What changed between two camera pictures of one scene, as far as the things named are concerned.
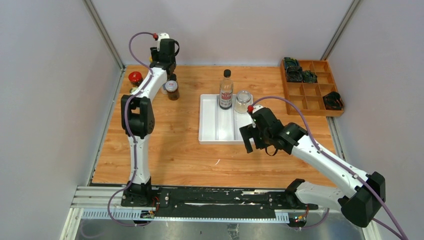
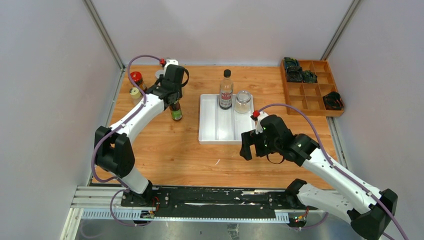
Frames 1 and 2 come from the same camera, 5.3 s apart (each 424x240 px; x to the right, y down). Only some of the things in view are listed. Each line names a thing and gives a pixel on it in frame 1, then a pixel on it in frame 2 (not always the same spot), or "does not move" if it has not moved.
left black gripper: x=154 y=54 -> x=180 y=95
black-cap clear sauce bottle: x=226 y=92 does not move
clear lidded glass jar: x=243 y=100 does not move
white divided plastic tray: x=218 y=126 does not move
